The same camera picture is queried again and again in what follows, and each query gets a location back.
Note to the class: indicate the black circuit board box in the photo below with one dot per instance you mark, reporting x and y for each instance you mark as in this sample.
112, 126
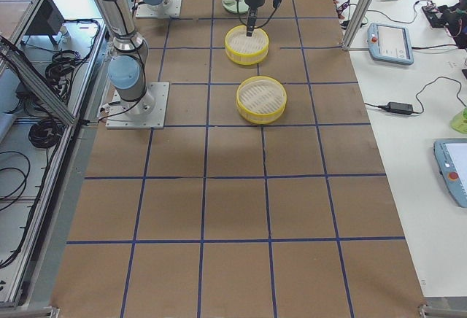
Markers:
440, 16

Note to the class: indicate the far teach pendant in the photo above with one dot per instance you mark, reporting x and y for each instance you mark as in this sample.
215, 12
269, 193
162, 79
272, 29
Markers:
389, 44

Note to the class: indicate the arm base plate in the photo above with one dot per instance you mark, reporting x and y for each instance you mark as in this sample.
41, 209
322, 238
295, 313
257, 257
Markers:
158, 9
150, 112

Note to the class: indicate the yellow steamer basket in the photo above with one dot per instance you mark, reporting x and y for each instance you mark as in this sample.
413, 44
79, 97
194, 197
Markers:
261, 100
246, 50

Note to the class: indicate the aluminium frame post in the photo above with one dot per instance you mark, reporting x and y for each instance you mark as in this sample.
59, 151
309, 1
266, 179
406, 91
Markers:
355, 22

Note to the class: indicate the teach pendant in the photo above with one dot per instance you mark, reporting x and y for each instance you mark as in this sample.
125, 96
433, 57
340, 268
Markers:
389, 44
450, 154

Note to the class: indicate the green bottle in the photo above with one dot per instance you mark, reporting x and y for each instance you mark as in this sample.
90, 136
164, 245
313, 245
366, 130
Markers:
459, 121

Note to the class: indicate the mint green plate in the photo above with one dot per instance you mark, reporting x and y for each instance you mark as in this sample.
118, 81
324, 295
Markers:
235, 6

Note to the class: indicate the near teach pendant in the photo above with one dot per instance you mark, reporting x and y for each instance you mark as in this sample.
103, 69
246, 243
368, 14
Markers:
450, 154

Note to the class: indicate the black power adapter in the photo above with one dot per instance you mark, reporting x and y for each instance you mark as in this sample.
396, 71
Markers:
397, 108

